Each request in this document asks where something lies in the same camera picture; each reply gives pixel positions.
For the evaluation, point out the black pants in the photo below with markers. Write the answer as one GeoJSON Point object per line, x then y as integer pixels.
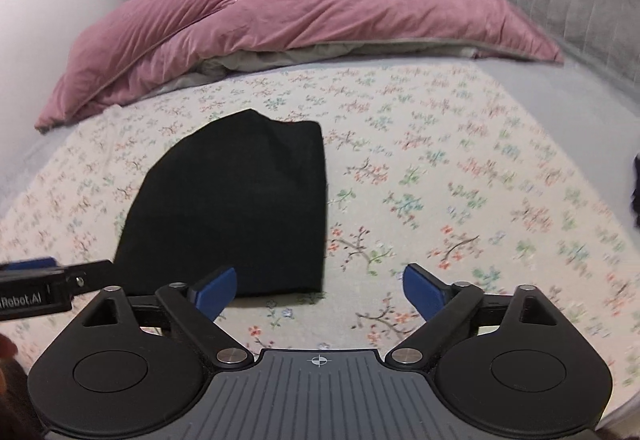
{"type": "Point", "coordinates": [225, 200]}

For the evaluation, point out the pink velvet pillow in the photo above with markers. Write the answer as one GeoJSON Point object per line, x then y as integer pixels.
{"type": "Point", "coordinates": [140, 35]}

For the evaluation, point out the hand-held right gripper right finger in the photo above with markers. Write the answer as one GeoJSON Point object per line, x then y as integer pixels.
{"type": "Point", "coordinates": [422, 292]}

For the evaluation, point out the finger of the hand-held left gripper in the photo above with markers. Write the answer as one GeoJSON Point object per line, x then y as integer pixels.
{"type": "Point", "coordinates": [30, 264]}

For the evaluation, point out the folded black garment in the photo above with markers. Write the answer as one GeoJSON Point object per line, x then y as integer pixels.
{"type": "Point", "coordinates": [636, 197]}

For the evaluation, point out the person's left forearm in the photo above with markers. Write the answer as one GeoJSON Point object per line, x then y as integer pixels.
{"type": "Point", "coordinates": [10, 380]}

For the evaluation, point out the floral bed sheet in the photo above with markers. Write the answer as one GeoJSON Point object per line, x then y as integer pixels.
{"type": "Point", "coordinates": [425, 160]}

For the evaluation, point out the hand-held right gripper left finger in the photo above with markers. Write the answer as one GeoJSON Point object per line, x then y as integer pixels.
{"type": "Point", "coordinates": [215, 292]}

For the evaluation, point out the pink duvet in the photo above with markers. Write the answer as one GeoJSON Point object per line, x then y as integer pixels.
{"type": "Point", "coordinates": [375, 15]}

